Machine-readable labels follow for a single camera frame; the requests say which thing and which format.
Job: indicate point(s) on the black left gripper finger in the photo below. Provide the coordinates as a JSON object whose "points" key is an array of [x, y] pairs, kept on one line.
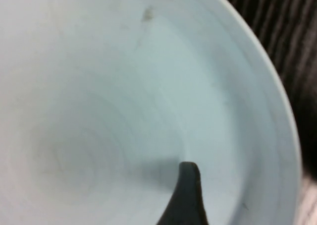
{"points": [[185, 197]]}

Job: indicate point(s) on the light blue plate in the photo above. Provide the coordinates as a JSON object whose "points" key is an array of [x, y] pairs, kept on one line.
{"points": [[123, 86]]}

